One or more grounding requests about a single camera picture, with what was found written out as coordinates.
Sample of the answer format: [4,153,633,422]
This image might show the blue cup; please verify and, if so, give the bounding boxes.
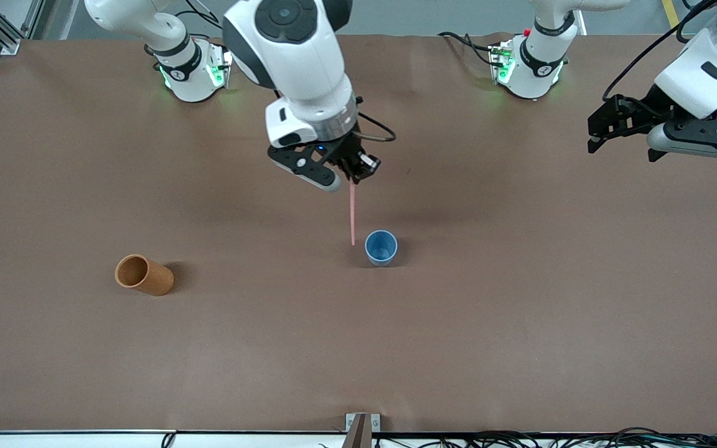
[364,230,399,268]

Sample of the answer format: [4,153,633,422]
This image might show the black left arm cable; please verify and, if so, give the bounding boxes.
[602,0,717,101]

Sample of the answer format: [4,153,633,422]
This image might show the black base cable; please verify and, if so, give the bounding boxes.
[175,0,225,32]
[437,31,504,70]

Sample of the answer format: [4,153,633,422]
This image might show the orange cup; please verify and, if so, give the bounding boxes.
[114,254,175,297]

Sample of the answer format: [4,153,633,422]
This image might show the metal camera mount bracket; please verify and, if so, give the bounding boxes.
[341,413,382,448]

